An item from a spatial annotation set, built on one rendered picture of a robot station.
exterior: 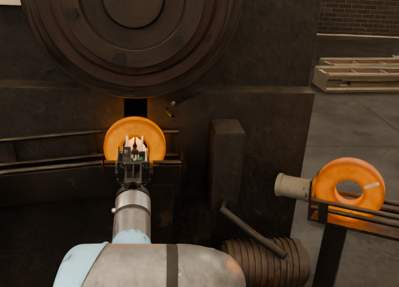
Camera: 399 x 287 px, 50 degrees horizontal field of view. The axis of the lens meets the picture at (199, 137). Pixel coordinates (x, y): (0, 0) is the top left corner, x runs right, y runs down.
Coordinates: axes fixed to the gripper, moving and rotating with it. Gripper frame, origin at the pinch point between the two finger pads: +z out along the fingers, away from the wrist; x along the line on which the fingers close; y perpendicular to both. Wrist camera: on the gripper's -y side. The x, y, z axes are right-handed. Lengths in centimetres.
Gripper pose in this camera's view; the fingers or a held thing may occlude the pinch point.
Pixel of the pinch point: (135, 143)
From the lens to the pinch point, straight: 109.4
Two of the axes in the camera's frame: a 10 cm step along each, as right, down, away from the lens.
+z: -0.9, -6.7, 7.4
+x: -9.9, -0.1, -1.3
